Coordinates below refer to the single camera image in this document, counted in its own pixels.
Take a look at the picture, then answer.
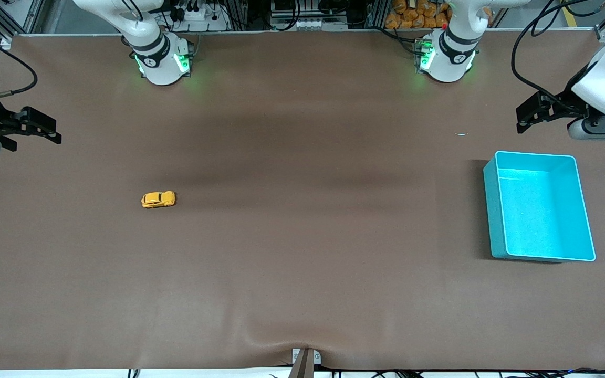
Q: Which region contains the yellow beetle toy car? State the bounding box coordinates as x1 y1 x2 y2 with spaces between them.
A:
141 191 177 209

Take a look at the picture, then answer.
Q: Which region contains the turquoise plastic bin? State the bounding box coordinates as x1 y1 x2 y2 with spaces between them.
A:
483 151 597 263

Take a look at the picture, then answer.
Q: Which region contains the orange packaged goods pile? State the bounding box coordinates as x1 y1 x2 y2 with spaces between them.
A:
385 0 453 30

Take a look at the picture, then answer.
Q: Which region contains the white power strip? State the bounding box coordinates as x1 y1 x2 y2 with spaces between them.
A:
169 3 230 31

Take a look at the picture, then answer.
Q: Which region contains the brown table mat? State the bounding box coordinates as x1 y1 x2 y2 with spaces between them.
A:
0 29 605 371

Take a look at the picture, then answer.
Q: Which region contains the brown mounting bar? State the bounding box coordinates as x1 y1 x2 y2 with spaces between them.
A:
288 351 315 378

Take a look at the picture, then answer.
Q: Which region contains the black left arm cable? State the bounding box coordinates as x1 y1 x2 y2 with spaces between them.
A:
511 0 605 108

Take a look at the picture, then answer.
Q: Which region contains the grey metal bracket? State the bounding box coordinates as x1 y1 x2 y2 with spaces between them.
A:
292 348 322 366

